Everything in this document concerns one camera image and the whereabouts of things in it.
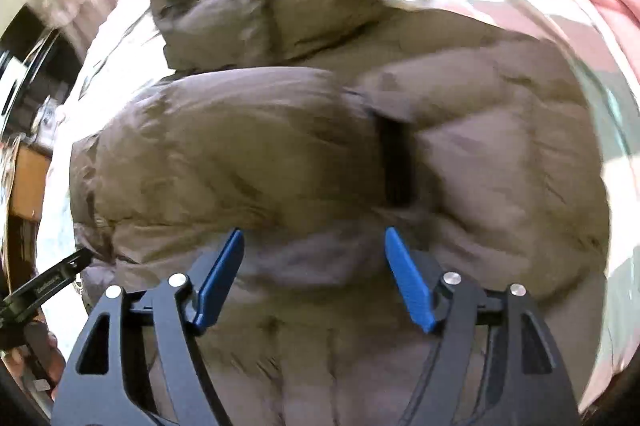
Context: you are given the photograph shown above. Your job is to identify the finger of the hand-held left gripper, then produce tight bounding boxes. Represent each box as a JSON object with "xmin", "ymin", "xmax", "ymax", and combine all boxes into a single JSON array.
[{"xmin": 0, "ymin": 248, "xmax": 94, "ymax": 323}]

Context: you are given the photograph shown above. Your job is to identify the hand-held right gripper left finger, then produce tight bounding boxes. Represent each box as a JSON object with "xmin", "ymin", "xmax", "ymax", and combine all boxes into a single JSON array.
[{"xmin": 50, "ymin": 228, "xmax": 246, "ymax": 426}]

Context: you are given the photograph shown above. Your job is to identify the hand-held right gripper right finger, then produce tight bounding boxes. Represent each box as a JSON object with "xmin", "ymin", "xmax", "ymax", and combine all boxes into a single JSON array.
[{"xmin": 384, "ymin": 227, "xmax": 583, "ymax": 426}]

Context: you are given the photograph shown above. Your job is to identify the olive puffer jacket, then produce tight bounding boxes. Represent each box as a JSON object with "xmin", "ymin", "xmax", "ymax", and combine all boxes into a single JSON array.
[{"xmin": 69, "ymin": 0, "xmax": 613, "ymax": 426}]

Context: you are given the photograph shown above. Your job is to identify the wooden cabinet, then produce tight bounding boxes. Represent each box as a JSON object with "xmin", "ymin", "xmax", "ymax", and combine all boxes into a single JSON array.
[{"xmin": 9, "ymin": 146, "xmax": 52, "ymax": 223}]

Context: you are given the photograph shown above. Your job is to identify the pink folded quilt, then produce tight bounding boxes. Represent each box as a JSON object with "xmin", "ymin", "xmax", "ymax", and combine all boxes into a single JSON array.
[{"xmin": 582, "ymin": 0, "xmax": 640, "ymax": 71}]

